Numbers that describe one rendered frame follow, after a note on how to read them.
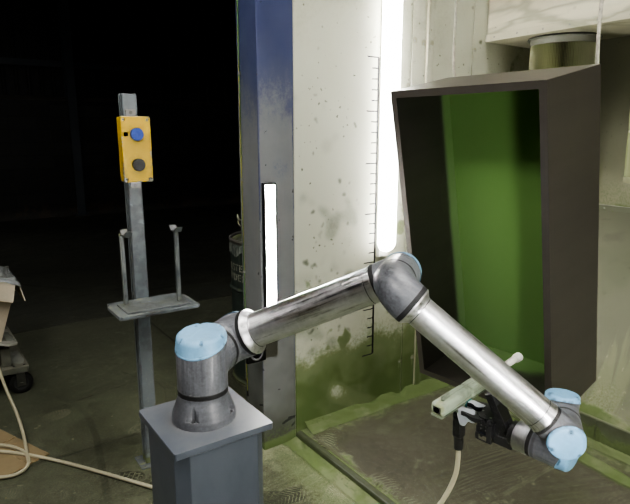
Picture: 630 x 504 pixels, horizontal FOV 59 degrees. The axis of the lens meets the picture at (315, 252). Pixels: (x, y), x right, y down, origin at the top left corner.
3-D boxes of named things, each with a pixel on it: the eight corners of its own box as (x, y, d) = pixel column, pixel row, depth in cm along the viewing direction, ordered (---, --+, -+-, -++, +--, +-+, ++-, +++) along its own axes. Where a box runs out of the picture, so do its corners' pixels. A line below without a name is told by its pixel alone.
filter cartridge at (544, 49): (587, 192, 320) (602, 38, 301) (587, 200, 288) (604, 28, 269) (520, 189, 335) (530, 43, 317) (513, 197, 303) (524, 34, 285)
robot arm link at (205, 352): (166, 393, 163) (163, 336, 160) (196, 370, 179) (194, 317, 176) (213, 400, 159) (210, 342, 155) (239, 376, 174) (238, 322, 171)
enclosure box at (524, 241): (466, 339, 265) (448, 77, 226) (596, 380, 221) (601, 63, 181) (420, 372, 245) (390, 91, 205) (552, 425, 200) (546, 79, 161)
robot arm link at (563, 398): (585, 405, 144) (578, 449, 147) (579, 387, 155) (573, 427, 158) (546, 399, 147) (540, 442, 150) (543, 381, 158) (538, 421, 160)
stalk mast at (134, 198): (155, 454, 264) (132, 94, 230) (159, 460, 259) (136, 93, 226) (142, 458, 260) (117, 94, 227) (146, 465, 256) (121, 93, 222)
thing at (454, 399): (442, 468, 171) (443, 402, 165) (429, 461, 175) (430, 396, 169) (522, 407, 202) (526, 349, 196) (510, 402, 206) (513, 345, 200)
